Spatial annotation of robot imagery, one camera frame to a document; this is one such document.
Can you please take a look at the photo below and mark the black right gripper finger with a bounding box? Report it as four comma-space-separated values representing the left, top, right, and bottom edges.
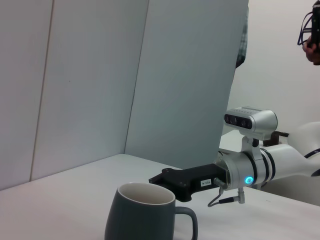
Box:
148, 174, 166, 186

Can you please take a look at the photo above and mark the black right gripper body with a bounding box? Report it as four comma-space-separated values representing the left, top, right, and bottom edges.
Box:
159, 163, 229, 203

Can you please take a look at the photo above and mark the grey ceramic cup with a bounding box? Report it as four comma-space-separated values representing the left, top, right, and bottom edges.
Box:
104, 181, 200, 240

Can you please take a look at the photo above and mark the person's hand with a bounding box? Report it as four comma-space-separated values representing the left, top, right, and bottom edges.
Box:
302, 37, 320, 66

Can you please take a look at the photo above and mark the person in checkered shirt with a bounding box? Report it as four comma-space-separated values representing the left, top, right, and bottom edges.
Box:
235, 3, 251, 69

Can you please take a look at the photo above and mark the right gripper cable with connector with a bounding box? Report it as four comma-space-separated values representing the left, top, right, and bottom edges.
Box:
207, 177, 247, 208

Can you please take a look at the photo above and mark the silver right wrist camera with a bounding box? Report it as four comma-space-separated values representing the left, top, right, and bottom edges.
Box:
224, 106, 278, 161

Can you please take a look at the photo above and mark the dark brown mount block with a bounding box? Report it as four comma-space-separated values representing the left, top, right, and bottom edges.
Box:
262, 131, 288, 147

